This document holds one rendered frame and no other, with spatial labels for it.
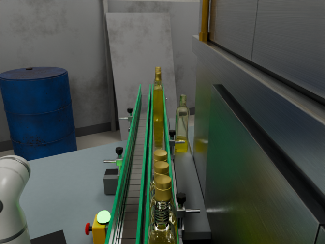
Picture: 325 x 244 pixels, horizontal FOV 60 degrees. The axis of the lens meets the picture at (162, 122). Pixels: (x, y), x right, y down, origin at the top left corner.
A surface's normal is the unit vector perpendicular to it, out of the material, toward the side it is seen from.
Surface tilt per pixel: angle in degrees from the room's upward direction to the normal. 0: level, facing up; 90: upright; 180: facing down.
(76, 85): 90
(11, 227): 94
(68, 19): 90
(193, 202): 0
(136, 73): 79
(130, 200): 0
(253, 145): 90
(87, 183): 0
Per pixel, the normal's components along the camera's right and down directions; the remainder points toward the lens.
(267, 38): -1.00, 0.00
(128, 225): 0.00, -0.93
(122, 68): 0.47, 0.13
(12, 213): 0.80, 0.41
